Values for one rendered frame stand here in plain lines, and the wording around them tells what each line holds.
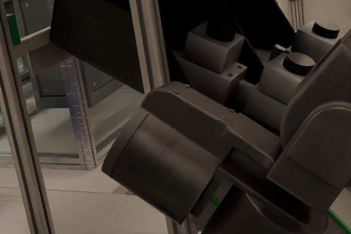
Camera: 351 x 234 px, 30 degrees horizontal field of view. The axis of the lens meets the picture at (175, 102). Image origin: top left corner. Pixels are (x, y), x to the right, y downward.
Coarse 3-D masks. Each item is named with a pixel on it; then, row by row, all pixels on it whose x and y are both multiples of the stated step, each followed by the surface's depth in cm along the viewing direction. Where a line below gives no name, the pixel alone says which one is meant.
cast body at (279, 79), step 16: (272, 64) 62; (288, 64) 62; (304, 64) 61; (272, 80) 62; (288, 80) 61; (240, 96) 67; (256, 96) 64; (272, 96) 63; (288, 96) 62; (256, 112) 64; (272, 112) 63
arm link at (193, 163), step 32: (160, 96) 37; (192, 96) 38; (128, 128) 37; (160, 128) 37; (192, 128) 37; (224, 128) 36; (256, 128) 39; (320, 128) 32; (128, 160) 37; (160, 160) 36; (192, 160) 36; (256, 160) 35; (288, 160) 33; (320, 160) 32; (160, 192) 37; (192, 192) 36; (320, 192) 33
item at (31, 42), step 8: (40, 32) 72; (48, 32) 73; (24, 40) 69; (32, 40) 70; (40, 40) 72; (48, 40) 73; (16, 48) 68; (24, 48) 69; (32, 48) 70; (16, 56) 68
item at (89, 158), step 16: (48, 0) 141; (64, 64) 145; (64, 80) 146; (80, 80) 147; (80, 96) 147; (80, 112) 147; (80, 128) 149; (80, 144) 150; (0, 160) 162; (48, 160) 156; (64, 160) 154; (80, 160) 152; (96, 160) 153
